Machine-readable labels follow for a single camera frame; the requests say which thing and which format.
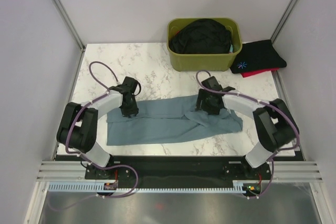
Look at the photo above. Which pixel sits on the folded black t shirt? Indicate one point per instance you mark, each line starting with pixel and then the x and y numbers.
pixel 256 56

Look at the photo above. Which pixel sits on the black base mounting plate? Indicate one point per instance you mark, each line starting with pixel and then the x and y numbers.
pixel 178 172

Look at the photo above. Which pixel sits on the aluminium frame post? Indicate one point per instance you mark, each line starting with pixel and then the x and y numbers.
pixel 285 16
pixel 69 24

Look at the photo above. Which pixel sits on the folded red t shirt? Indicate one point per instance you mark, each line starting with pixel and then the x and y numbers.
pixel 253 73

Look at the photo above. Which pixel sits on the black clothes in bin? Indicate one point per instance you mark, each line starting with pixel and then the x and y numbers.
pixel 203 36

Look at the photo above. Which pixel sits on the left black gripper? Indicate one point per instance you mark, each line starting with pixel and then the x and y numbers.
pixel 134 110

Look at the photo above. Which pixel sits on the olive green plastic bin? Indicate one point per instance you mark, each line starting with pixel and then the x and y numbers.
pixel 195 62

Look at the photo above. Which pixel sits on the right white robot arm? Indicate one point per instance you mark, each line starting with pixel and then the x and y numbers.
pixel 274 123

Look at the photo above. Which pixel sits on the right aluminium frame post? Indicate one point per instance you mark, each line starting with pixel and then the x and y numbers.
pixel 285 16

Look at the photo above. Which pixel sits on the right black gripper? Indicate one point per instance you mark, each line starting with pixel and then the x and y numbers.
pixel 212 110

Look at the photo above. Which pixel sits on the front aluminium rail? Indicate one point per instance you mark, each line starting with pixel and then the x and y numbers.
pixel 285 172

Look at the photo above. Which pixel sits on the white slotted cable duct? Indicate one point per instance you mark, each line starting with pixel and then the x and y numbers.
pixel 100 187

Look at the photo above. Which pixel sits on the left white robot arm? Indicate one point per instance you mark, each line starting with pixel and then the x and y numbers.
pixel 79 123

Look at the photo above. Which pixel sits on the left aluminium frame post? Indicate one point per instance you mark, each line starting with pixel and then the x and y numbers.
pixel 69 24

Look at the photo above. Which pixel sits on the blue-grey t shirt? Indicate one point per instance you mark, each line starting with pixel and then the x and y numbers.
pixel 166 121

